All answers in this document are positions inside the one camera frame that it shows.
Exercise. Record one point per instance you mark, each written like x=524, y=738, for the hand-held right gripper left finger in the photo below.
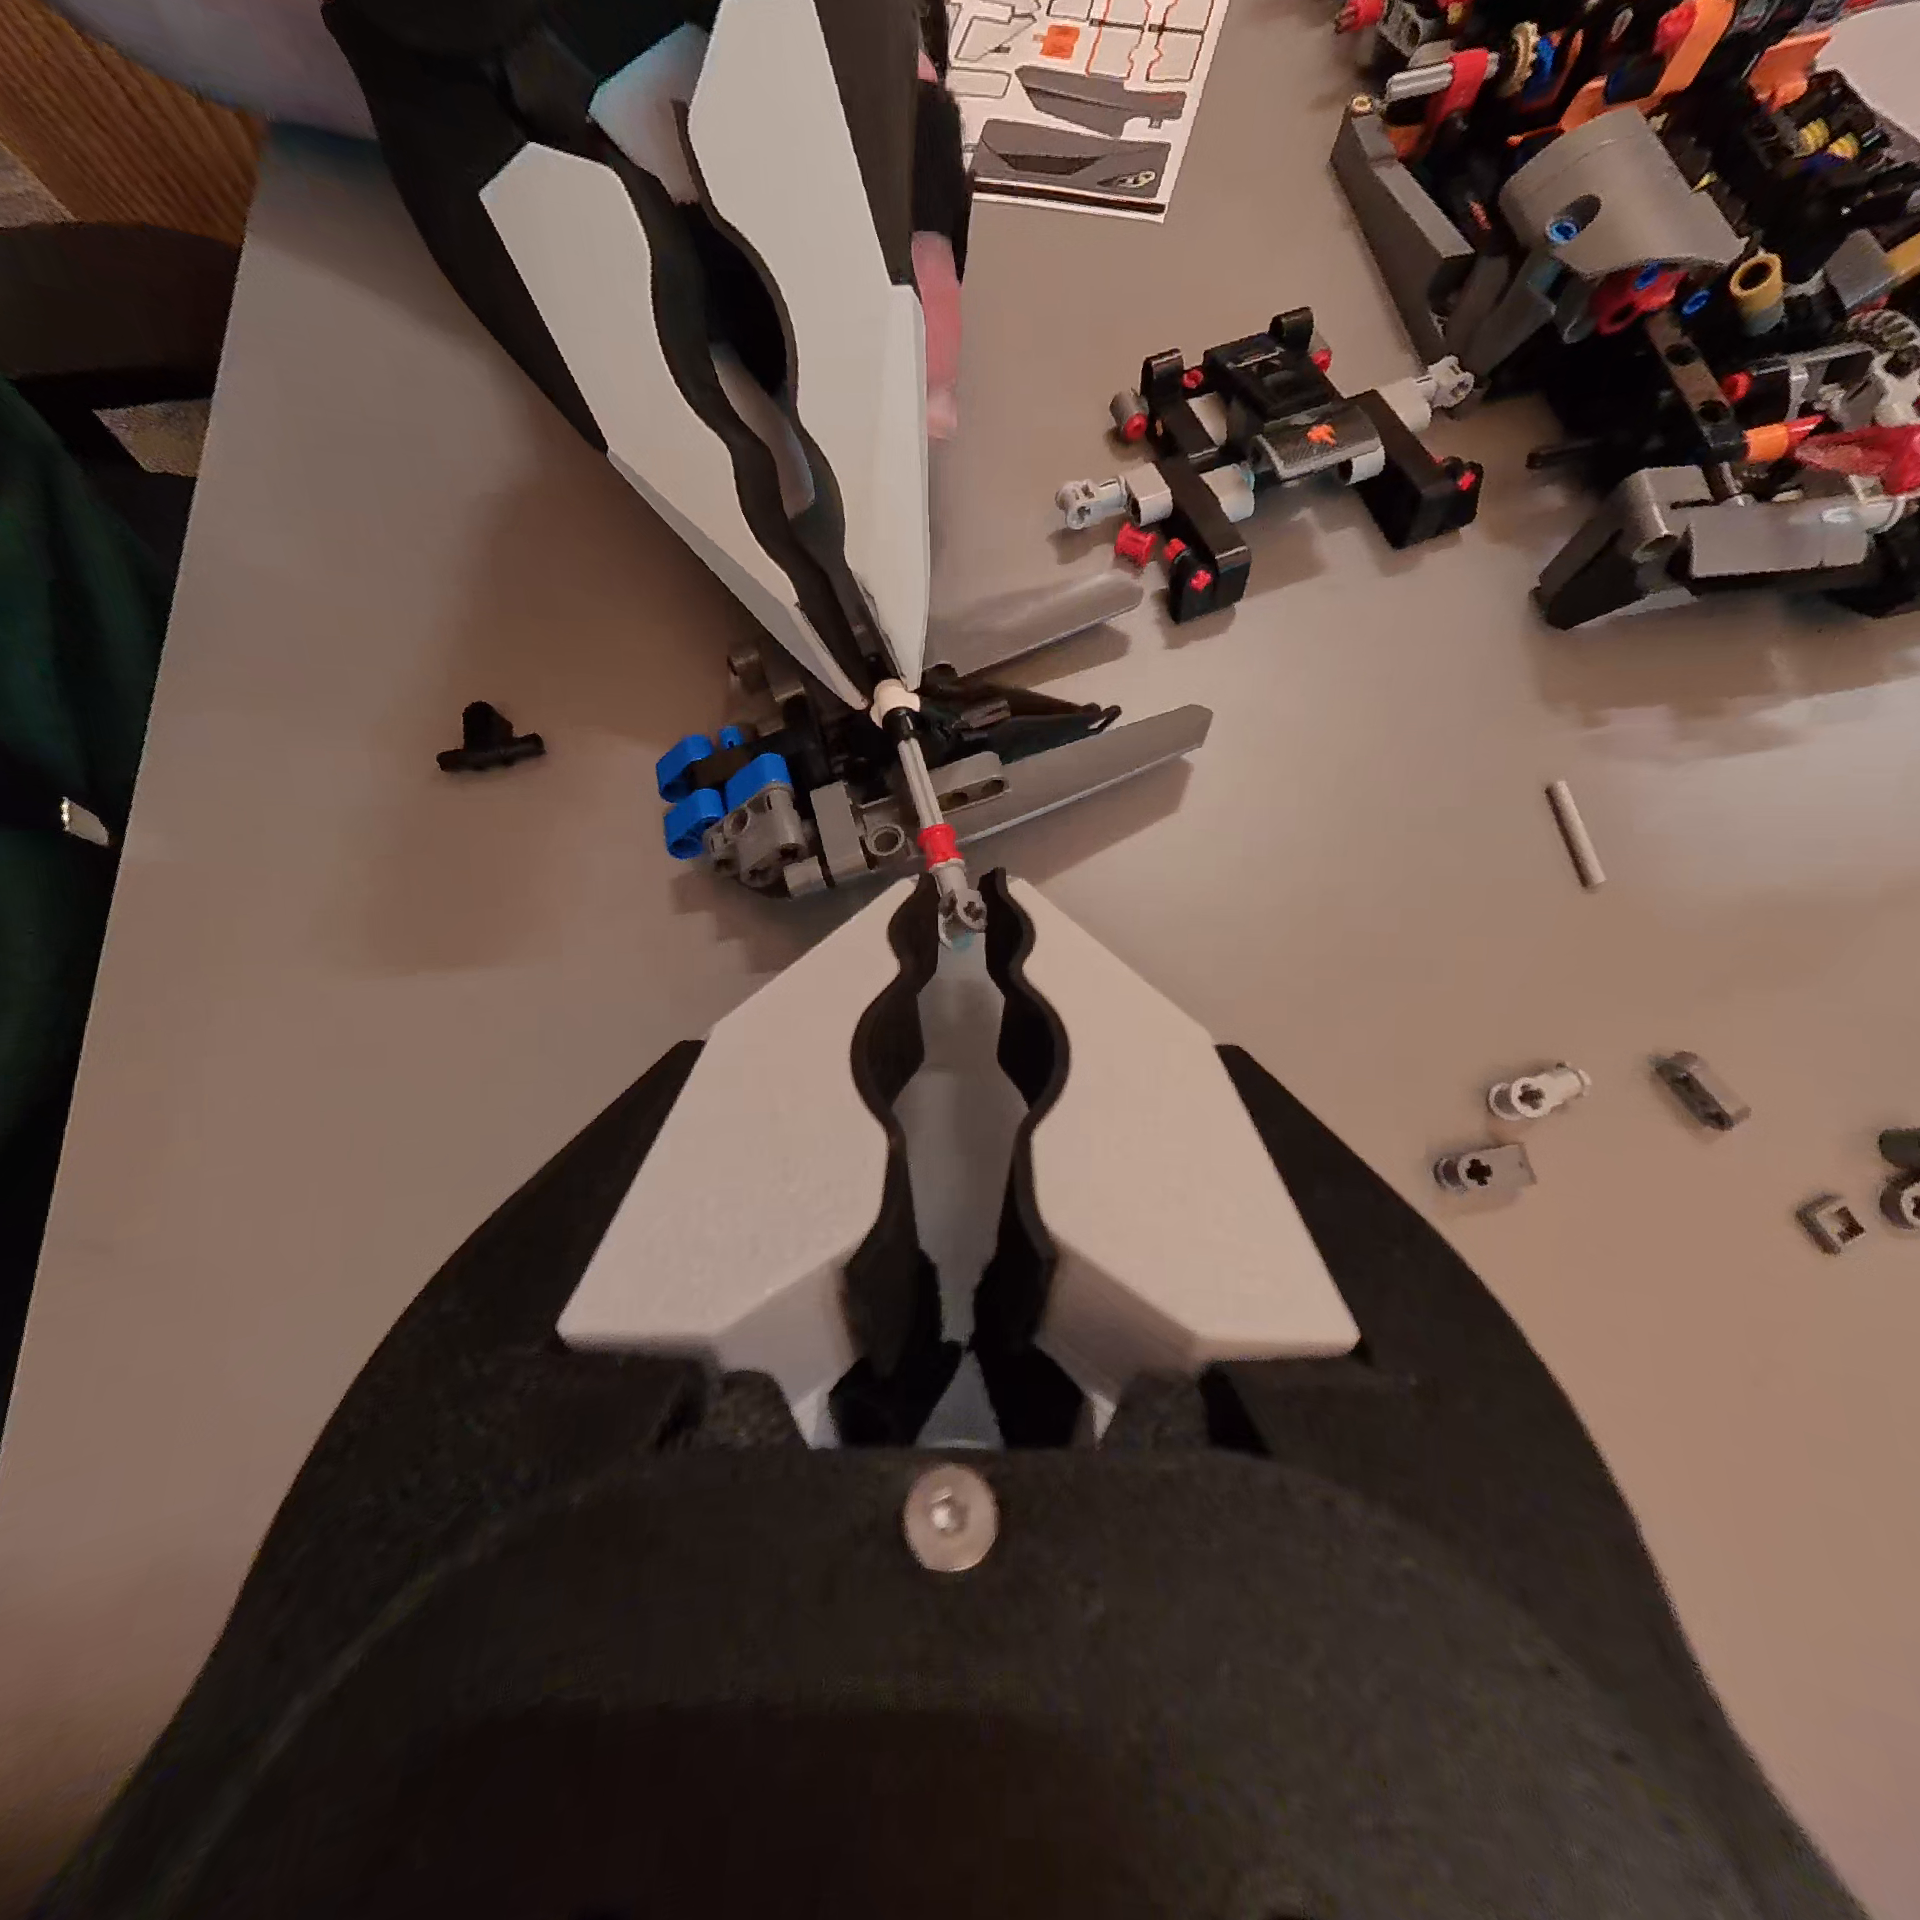
x=734, y=1202

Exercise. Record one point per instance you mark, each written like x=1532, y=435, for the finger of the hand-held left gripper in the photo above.
x=839, y=375
x=599, y=301

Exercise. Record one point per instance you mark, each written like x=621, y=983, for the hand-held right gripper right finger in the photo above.
x=1185, y=1202

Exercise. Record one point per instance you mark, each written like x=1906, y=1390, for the metal axle with red bush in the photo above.
x=923, y=787

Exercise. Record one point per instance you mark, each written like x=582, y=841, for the grey black lego subassembly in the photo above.
x=1081, y=765

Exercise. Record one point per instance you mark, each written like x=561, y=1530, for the person's left forearm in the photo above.
x=285, y=60

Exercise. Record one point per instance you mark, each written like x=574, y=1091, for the dark grey lego axle connector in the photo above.
x=1482, y=1172

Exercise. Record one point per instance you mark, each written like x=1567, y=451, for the lego sticker sheet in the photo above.
x=1081, y=149

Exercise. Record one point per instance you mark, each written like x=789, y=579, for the light grey lego axle connector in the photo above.
x=1539, y=1093

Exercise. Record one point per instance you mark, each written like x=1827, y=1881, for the black grey lego module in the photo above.
x=1291, y=435

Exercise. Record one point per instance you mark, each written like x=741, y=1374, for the black T-shaped lego pin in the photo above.
x=487, y=745

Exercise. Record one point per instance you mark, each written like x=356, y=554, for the small dark lego bar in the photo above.
x=1705, y=1089

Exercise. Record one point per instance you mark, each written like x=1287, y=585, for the light grey lego axle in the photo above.
x=1575, y=834

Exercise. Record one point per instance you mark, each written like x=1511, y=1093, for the dark grey lego liftarm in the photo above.
x=1903, y=1178

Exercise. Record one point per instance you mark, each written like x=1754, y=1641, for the partly built lego car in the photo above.
x=1621, y=196

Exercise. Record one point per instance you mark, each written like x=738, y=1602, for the person's left hand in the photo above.
x=943, y=347

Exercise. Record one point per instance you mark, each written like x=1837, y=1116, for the wooden beam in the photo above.
x=91, y=119

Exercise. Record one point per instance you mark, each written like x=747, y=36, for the person's green shirt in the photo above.
x=60, y=599

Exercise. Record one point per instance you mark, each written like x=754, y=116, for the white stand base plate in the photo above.
x=1883, y=30

